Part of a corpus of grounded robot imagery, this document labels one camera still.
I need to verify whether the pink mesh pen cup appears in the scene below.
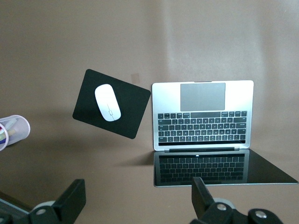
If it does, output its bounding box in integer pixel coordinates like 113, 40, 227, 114
0, 114, 31, 152

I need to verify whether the black mesh desk tray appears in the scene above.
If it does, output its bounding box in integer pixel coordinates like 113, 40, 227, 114
0, 190, 32, 224

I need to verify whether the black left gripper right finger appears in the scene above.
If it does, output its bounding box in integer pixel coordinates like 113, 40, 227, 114
190, 177, 285, 224

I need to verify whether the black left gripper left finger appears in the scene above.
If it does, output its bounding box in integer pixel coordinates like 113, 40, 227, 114
28, 179, 86, 224

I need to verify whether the silver laptop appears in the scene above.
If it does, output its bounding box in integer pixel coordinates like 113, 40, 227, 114
151, 80, 299, 188

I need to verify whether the black mouse pad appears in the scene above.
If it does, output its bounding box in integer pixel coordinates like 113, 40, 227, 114
72, 69, 151, 140

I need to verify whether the white computer mouse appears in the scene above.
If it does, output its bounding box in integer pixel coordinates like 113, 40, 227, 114
94, 84, 121, 122

